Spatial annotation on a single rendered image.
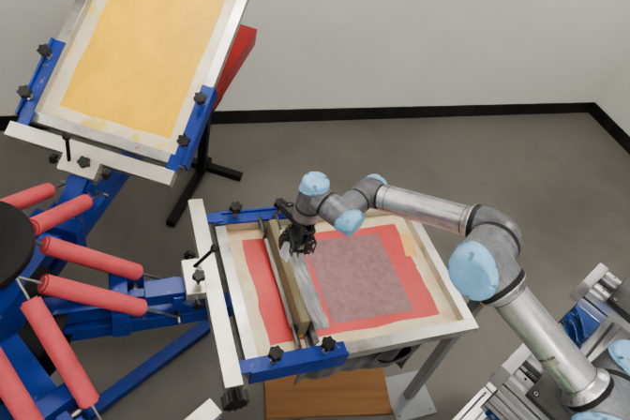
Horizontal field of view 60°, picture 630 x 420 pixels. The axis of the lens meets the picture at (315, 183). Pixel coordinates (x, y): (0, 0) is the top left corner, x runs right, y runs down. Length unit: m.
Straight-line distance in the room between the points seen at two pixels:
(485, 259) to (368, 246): 0.89
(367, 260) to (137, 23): 1.21
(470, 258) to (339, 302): 0.74
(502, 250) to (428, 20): 2.88
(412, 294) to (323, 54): 2.19
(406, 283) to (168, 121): 1.02
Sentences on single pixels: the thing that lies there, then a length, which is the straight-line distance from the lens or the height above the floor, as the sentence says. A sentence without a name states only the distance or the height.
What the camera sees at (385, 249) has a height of 0.96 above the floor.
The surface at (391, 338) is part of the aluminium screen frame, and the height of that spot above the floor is 0.99.
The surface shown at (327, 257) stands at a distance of 1.95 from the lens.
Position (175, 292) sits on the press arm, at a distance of 1.69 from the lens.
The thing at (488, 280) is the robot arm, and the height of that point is 1.61.
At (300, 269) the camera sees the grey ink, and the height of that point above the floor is 0.96.
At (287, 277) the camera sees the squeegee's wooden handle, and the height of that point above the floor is 1.06.
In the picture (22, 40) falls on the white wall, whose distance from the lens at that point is 3.48.
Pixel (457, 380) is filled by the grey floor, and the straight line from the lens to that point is 3.03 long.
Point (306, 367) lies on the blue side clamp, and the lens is 1.68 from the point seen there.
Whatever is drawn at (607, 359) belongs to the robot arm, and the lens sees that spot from 1.47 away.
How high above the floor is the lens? 2.45
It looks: 43 degrees down
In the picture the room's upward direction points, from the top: 16 degrees clockwise
